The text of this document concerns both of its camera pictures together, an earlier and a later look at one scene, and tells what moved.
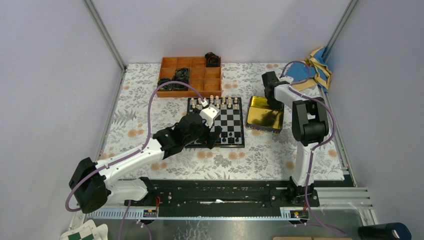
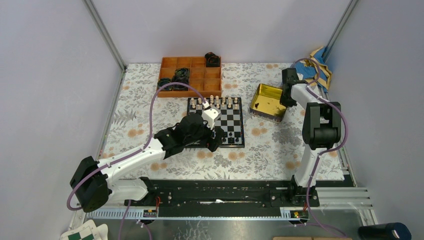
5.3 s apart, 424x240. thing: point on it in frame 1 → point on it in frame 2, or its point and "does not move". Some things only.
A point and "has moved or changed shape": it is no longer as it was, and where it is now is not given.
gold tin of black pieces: [261, 116] has moved or changed shape
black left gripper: [215, 137] does not move
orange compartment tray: [208, 80] does not move
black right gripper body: [274, 103] → [285, 101]
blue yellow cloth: [320, 73] does not move
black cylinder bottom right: [391, 231] does not move
